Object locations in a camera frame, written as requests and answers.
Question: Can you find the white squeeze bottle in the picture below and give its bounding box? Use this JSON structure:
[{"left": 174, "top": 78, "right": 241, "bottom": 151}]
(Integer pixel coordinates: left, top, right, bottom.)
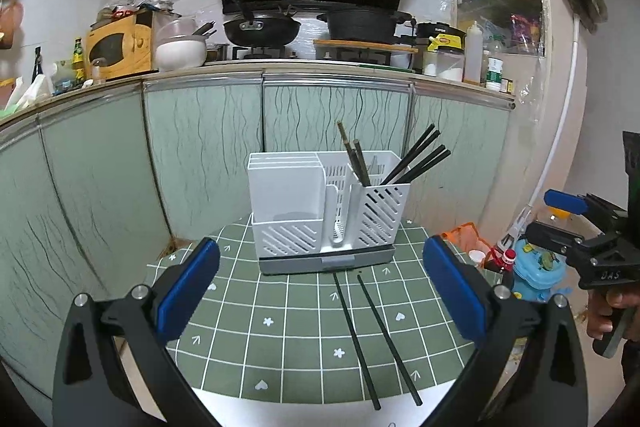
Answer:
[{"left": 463, "top": 20, "right": 484, "bottom": 84}]

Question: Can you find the yellow lid jar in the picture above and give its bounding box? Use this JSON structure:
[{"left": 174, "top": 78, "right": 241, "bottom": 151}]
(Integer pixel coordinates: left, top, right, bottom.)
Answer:
[{"left": 541, "top": 206, "right": 572, "bottom": 228}]

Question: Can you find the red cap bottle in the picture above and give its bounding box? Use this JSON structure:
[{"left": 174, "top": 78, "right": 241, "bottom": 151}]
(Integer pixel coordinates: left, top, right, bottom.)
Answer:
[{"left": 483, "top": 247, "right": 516, "bottom": 279}]

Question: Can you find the blue plastic container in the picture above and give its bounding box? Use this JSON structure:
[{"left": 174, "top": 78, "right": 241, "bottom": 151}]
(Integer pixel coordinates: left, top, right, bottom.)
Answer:
[{"left": 513, "top": 237, "right": 566, "bottom": 303}]

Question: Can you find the person's right hand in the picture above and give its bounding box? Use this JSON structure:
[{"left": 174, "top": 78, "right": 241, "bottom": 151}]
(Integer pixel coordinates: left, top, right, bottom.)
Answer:
[{"left": 587, "top": 283, "right": 640, "bottom": 343}]

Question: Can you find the wooden chopstick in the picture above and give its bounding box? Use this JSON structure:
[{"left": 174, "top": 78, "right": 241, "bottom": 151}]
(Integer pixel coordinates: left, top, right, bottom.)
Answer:
[
  {"left": 352, "top": 139, "right": 371, "bottom": 186},
  {"left": 336, "top": 120, "right": 364, "bottom": 185}
]

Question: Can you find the wooden cutting board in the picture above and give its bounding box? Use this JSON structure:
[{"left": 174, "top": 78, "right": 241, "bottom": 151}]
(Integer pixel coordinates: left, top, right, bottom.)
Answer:
[{"left": 314, "top": 39, "right": 419, "bottom": 54}]

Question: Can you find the white grey utensil holder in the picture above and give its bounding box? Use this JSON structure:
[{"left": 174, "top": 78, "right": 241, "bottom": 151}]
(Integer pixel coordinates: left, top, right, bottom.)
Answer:
[{"left": 247, "top": 150, "right": 410, "bottom": 275}]

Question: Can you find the clear salt container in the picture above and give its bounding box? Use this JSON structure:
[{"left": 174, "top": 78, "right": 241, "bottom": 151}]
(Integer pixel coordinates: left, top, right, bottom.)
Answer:
[{"left": 436, "top": 46, "right": 464, "bottom": 81}]

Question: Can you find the green glass bottle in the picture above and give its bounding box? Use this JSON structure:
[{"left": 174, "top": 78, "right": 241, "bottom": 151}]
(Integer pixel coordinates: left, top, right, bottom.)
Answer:
[{"left": 72, "top": 37, "right": 86, "bottom": 84}]

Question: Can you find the black frying pan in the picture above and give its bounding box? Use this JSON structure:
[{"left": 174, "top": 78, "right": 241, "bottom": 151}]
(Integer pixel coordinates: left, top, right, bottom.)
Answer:
[{"left": 224, "top": 0, "right": 300, "bottom": 49}]

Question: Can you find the white bowl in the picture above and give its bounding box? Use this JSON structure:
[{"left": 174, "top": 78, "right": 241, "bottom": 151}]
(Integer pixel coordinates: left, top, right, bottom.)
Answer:
[{"left": 155, "top": 37, "right": 207, "bottom": 72}]

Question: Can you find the yellow microwave oven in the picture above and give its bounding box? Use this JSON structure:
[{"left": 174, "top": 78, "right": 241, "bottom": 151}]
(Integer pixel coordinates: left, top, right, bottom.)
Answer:
[{"left": 86, "top": 11, "right": 153, "bottom": 80}]

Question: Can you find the black chopstick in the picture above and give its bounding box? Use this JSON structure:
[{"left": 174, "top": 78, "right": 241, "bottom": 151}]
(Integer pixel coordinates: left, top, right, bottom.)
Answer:
[
  {"left": 380, "top": 124, "right": 436, "bottom": 185},
  {"left": 357, "top": 275, "right": 423, "bottom": 407},
  {"left": 381, "top": 124, "right": 440, "bottom": 185},
  {"left": 332, "top": 272, "right": 382, "bottom": 411},
  {"left": 395, "top": 145, "right": 447, "bottom": 184},
  {"left": 402, "top": 150, "right": 451, "bottom": 183}
]

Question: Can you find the dark soy sauce bottle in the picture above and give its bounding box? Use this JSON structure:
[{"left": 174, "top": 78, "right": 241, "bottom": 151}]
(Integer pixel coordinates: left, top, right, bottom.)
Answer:
[{"left": 32, "top": 46, "right": 43, "bottom": 81}]

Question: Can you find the green label bottle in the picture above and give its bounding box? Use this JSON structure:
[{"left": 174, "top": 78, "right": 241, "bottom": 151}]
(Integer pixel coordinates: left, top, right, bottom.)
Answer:
[{"left": 485, "top": 56, "right": 503, "bottom": 92}]

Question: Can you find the orange bag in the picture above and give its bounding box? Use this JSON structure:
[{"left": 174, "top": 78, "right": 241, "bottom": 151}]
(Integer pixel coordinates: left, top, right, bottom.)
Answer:
[{"left": 442, "top": 222, "right": 491, "bottom": 267}]

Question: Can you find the black cooking pot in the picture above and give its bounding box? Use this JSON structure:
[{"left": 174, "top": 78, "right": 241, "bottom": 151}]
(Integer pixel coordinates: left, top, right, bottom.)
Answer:
[{"left": 317, "top": 8, "right": 412, "bottom": 44}]

